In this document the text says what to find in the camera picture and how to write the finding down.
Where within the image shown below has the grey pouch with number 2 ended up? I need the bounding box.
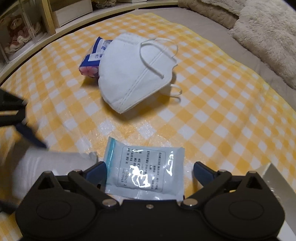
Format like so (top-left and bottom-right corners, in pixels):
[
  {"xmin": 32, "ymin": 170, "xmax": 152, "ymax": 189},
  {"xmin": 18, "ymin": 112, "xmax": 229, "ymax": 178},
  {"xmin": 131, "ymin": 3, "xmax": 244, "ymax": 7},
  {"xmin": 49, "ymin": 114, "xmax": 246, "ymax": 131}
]
[{"xmin": 11, "ymin": 148, "xmax": 99, "ymax": 200}]

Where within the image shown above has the light blue wet wipe packet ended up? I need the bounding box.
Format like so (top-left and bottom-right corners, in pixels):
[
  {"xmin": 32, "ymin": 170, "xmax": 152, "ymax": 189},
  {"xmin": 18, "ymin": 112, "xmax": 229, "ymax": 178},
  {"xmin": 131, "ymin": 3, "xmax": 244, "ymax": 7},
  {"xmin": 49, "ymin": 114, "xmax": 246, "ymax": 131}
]
[{"xmin": 104, "ymin": 138, "xmax": 185, "ymax": 201}]

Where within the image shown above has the blue white tissue pack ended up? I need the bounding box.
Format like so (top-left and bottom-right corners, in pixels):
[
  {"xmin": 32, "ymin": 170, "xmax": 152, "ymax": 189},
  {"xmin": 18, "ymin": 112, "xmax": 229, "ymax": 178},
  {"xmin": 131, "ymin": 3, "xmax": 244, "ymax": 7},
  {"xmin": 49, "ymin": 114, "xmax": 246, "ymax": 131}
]
[{"xmin": 79, "ymin": 37, "xmax": 112, "ymax": 78}]

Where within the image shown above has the white face mask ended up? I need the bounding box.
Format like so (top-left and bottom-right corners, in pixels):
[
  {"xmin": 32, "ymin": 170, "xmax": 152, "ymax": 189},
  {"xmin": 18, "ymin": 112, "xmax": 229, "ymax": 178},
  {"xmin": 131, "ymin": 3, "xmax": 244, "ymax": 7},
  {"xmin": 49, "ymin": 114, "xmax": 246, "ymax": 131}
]
[{"xmin": 98, "ymin": 32, "xmax": 182, "ymax": 114}]

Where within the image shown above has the yellow white checkered blanket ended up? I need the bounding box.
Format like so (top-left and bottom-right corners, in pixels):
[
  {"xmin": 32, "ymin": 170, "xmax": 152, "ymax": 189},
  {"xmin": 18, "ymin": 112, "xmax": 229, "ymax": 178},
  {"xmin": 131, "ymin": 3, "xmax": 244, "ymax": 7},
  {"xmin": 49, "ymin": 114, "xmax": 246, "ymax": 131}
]
[{"xmin": 3, "ymin": 13, "xmax": 295, "ymax": 196}]

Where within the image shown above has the stuffed doll in shelf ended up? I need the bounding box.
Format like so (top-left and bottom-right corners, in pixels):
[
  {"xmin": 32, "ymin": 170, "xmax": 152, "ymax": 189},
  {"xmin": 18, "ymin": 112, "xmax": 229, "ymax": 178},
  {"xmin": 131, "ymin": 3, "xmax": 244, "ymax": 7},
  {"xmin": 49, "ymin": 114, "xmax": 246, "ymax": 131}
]
[{"xmin": 1, "ymin": 14, "xmax": 42, "ymax": 57}]

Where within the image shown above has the white cardboard box tray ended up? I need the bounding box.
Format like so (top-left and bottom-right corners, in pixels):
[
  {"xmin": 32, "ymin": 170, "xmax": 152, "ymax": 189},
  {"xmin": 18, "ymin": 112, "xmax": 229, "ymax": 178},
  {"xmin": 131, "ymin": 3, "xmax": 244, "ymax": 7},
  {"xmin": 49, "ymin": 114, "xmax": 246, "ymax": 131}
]
[{"xmin": 255, "ymin": 163, "xmax": 296, "ymax": 240}]

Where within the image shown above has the fluffy white cushion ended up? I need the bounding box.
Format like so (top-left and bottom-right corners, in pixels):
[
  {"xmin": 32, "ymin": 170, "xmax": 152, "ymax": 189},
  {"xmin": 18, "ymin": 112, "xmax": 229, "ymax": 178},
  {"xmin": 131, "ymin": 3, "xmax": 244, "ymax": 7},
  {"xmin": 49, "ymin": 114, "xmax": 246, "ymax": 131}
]
[{"xmin": 229, "ymin": 0, "xmax": 296, "ymax": 90}]

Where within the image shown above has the beige quilted left pillow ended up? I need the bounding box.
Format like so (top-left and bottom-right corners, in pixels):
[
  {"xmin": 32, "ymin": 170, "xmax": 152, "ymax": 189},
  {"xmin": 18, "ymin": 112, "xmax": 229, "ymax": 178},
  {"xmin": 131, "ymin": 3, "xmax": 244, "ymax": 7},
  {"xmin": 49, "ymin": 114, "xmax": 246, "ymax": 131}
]
[{"xmin": 178, "ymin": 0, "xmax": 246, "ymax": 30}]

